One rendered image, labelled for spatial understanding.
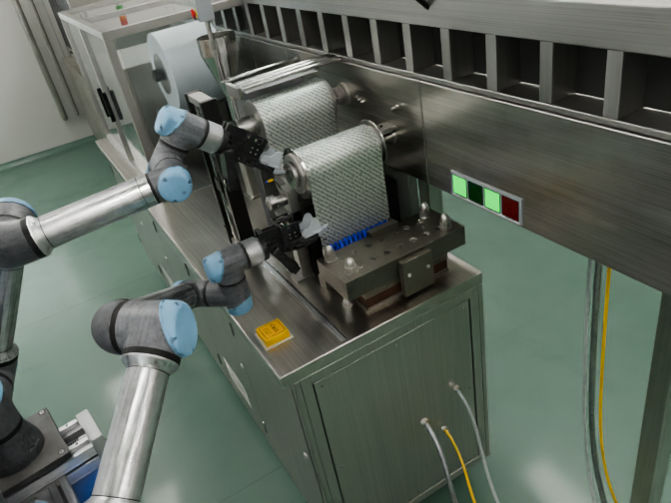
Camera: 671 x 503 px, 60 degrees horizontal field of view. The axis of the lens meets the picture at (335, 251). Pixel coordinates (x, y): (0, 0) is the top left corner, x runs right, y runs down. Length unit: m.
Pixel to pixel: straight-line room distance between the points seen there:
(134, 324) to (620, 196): 0.98
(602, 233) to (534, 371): 1.49
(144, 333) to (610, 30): 1.01
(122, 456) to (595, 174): 1.04
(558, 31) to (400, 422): 1.17
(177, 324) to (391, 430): 0.86
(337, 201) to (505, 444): 1.24
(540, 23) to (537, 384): 1.74
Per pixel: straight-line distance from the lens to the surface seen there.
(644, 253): 1.26
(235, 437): 2.65
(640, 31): 1.13
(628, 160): 1.20
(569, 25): 1.21
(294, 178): 1.60
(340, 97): 1.91
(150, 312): 1.23
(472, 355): 1.89
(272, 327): 1.60
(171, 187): 1.35
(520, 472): 2.37
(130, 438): 1.19
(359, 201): 1.69
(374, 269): 1.55
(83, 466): 1.79
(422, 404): 1.86
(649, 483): 1.93
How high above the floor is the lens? 1.89
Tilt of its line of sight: 31 degrees down
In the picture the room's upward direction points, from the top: 11 degrees counter-clockwise
